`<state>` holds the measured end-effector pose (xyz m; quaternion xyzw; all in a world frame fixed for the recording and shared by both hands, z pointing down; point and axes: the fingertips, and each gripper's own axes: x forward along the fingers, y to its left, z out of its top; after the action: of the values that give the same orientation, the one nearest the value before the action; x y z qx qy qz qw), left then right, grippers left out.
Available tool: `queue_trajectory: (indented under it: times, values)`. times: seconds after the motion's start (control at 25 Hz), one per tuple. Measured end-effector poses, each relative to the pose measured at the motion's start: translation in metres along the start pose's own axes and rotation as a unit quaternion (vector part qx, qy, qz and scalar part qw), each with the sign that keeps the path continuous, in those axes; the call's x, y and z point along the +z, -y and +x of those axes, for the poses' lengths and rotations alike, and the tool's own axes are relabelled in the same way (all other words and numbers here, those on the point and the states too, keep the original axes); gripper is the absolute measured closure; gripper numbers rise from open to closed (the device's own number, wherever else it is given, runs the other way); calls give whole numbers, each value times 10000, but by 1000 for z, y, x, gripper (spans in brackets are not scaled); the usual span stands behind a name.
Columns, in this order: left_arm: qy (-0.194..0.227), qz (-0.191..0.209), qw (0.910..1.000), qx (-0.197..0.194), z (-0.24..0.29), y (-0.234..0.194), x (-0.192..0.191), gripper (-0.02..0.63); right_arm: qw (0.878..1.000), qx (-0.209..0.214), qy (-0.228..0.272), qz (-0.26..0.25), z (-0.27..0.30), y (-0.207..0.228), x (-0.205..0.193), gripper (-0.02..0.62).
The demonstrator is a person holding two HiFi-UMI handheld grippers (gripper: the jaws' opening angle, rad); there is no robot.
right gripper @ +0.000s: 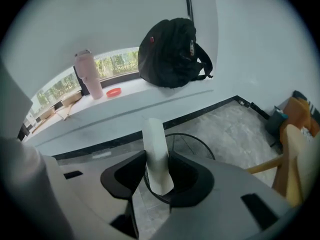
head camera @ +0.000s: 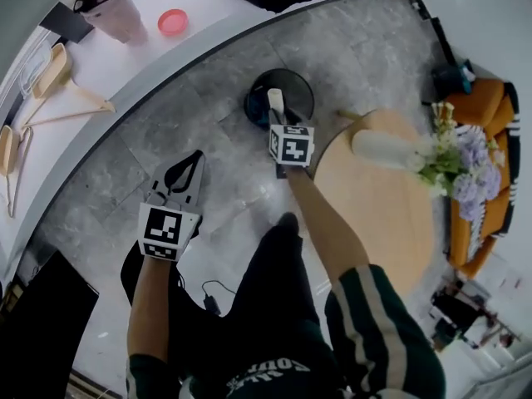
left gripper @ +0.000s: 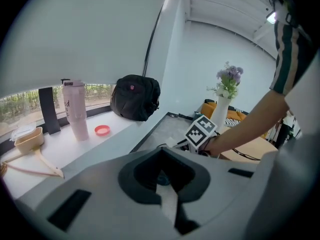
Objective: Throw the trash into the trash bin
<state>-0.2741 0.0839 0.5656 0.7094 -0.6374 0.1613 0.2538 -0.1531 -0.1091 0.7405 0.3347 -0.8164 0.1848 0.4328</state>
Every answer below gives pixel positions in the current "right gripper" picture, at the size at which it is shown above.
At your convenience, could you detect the orange sofa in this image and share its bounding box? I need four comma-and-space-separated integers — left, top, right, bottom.
281, 96, 320, 140

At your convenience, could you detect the black wall conduit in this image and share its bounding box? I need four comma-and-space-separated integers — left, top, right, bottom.
184, 0, 195, 24

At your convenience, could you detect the wooden coffee table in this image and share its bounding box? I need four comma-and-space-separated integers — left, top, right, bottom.
246, 123, 320, 207

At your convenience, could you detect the black flat stand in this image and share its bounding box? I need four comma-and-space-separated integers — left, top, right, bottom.
73, 65, 91, 97

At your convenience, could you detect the small pink round dish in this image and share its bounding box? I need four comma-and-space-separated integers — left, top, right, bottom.
106, 87, 123, 98

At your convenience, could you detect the black waste bin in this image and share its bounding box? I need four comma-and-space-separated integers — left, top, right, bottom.
143, 132, 216, 205

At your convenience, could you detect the black backpack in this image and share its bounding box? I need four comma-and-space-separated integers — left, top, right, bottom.
137, 17, 215, 89

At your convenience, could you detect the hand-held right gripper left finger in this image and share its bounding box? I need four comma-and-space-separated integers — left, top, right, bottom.
58, 150, 147, 240

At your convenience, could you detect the pink tumbler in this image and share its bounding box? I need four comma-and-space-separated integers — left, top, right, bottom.
73, 48, 105, 100

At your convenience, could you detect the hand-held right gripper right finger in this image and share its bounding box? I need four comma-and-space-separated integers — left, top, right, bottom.
159, 150, 296, 240

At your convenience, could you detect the black and white striped blanket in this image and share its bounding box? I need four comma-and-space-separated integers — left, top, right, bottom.
292, 90, 320, 121

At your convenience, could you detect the dark storage bin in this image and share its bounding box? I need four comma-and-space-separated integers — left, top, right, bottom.
265, 105, 290, 138

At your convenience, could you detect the small white box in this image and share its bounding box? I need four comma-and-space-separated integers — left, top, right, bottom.
142, 117, 175, 196

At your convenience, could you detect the window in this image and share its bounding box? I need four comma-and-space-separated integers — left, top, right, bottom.
24, 46, 141, 127

